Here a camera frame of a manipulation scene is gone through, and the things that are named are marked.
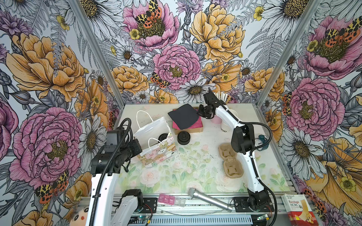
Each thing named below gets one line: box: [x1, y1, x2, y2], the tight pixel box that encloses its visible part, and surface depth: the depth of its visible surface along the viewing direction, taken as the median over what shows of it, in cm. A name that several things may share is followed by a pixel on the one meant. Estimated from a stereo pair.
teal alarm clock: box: [254, 134, 270, 152], surface depth 93 cm
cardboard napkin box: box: [172, 106, 204, 135], surface depth 103 cm
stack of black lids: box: [177, 130, 191, 146], surface depth 99 cm
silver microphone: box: [187, 187, 233, 212], surface depth 76 cm
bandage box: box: [280, 193, 320, 226], surface depth 71 cm
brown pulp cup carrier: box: [218, 142, 244, 179], surface depth 87 cm
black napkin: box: [167, 103, 200, 130], surface depth 109 cm
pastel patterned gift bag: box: [133, 116, 178, 169], surface depth 81 cm
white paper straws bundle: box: [213, 91, 229, 105], surface depth 104 cm
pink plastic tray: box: [157, 193, 186, 208], surface depth 77 cm
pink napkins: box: [172, 116, 204, 131], surface depth 107 cm
